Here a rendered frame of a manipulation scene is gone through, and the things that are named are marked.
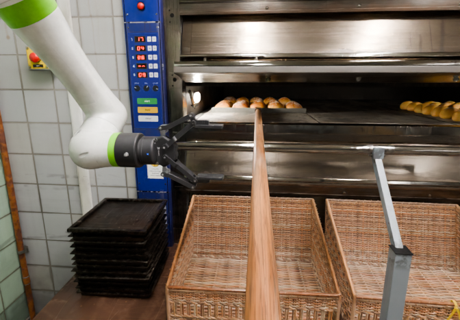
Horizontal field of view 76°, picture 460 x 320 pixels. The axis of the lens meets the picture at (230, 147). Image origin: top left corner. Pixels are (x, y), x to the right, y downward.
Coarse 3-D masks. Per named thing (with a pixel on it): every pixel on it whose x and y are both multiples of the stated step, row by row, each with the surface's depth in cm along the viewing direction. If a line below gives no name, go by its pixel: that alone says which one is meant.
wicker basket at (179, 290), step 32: (192, 224) 134; (224, 224) 135; (288, 224) 133; (320, 224) 118; (192, 256) 134; (224, 256) 134; (288, 256) 133; (320, 256) 114; (192, 288) 94; (224, 288) 93; (288, 288) 114; (320, 288) 114
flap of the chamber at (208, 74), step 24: (192, 72) 113; (216, 72) 112; (240, 72) 111; (264, 72) 111; (288, 72) 110; (312, 72) 109; (336, 72) 108; (360, 72) 108; (384, 72) 107; (408, 72) 106; (432, 72) 105; (456, 72) 105
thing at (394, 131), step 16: (192, 128) 133; (208, 128) 133; (224, 128) 132; (240, 128) 131; (272, 128) 130; (288, 128) 129; (304, 128) 129; (320, 128) 128; (336, 128) 127; (352, 128) 127; (368, 128) 126; (384, 128) 126; (400, 128) 125; (416, 128) 124; (432, 128) 124; (448, 128) 123
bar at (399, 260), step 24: (192, 144) 96; (216, 144) 96; (240, 144) 95; (264, 144) 94; (288, 144) 94; (312, 144) 93; (384, 192) 85; (408, 264) 74; (384, 288) 80; (384, 312) 80
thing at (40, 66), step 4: (28, 48) 124; (28, 52) 125; (32, 52) 125; (28, 56) 125; (28, 60) 126; (40, 60) 125; (28, 64) 126; (32, 64) 126; (36, 64) 126; (40, 64) 125; (44, 64) 125; (32, 68) 126; (36, 68) 126; (40, 68) 126; (44, 68) 126; (48, 68) 126
